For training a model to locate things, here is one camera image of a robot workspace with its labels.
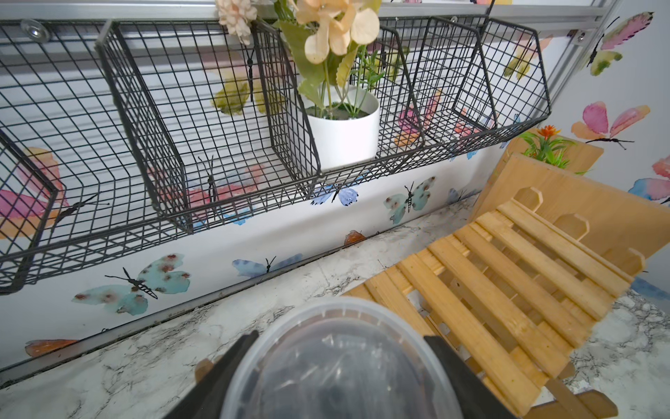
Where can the bamboo two-tier shelf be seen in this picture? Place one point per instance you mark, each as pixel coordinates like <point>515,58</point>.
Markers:
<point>514,295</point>

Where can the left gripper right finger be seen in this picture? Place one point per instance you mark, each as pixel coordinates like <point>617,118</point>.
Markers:
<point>475,399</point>

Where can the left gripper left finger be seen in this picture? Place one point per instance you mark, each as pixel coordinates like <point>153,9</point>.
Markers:
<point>206,399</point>

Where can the white pot peach flowers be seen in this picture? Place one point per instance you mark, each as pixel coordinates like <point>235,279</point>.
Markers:
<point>329,42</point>

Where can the wooden angled plant stand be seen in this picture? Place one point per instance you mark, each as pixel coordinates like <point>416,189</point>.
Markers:
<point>616,218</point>

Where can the purple seed plastic jar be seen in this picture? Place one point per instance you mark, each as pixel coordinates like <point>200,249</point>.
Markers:
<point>340,358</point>

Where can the black wire wall basket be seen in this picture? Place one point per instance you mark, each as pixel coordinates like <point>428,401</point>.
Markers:
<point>118,136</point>

